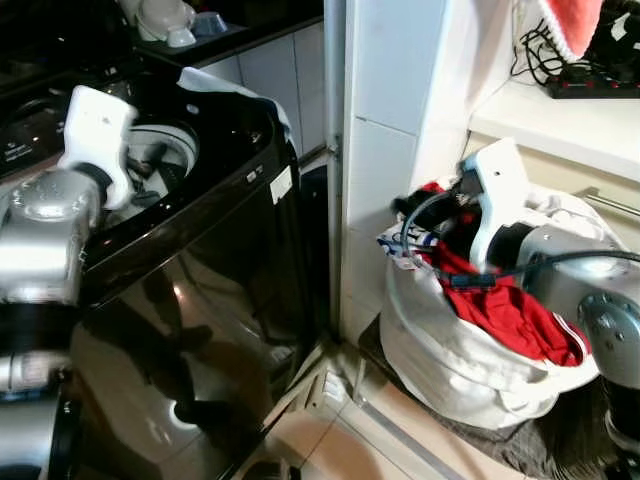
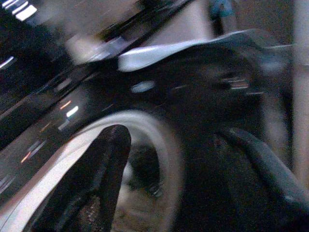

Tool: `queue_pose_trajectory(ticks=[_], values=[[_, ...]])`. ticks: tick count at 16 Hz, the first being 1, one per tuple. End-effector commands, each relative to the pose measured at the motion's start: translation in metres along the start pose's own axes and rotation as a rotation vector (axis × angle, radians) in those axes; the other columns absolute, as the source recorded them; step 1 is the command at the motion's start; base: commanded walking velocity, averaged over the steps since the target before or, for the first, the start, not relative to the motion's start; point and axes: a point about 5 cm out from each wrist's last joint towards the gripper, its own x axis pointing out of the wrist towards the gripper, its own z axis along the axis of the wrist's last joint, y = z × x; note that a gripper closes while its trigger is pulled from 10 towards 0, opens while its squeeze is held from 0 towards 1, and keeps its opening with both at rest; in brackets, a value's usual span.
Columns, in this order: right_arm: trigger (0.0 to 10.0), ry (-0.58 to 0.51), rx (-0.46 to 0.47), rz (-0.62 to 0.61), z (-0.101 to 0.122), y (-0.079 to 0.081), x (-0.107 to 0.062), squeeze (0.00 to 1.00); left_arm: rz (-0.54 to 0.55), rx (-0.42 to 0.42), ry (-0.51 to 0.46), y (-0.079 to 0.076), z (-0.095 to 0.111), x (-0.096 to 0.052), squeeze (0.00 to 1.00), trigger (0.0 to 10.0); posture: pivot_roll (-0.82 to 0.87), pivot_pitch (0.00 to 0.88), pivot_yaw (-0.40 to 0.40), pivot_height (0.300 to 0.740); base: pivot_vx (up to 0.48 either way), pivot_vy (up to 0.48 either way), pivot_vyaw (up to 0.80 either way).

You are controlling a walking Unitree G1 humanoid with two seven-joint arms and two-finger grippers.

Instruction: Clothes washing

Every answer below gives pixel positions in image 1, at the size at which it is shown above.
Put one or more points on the white plastic appliance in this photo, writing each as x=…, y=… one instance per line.
x=160, y=18

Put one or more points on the black top-load washing machine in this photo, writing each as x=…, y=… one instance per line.
x=210, y=270

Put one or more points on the white fabric laundry bag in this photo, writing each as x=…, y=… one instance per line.
x=450, y=360

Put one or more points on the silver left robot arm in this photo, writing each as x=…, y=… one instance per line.
x=45, y=235

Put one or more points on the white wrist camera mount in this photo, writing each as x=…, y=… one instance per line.
x=98, y=125
x=497, y=200

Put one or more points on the white blue patterned garment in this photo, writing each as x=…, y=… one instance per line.
x=398, y=250

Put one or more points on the red garment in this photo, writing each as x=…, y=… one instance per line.
x=515, y=315

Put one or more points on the white washer label sticker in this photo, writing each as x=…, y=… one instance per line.
x=281, y=184

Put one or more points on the black power strip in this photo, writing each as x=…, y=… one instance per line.
x=595, y=88

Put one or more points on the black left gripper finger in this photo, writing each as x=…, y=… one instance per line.
x=156, y=154

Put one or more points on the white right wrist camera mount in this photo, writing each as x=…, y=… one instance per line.
x=497, y=200

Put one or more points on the white cabinet with counter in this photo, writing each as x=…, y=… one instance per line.
x=560, y=125

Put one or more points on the red hanging towel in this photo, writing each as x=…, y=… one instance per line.
x=575, y=22

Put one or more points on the black chargers pile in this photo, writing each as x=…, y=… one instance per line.
x=618, y=40

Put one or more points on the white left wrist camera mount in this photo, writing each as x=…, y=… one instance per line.
x=98, y=125

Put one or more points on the small grey blue container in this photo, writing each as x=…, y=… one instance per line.
x=212, y=24

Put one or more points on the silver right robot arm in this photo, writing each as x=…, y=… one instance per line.
x=590, y=290

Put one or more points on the dark wall shelf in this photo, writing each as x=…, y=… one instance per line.
x=250, y=35

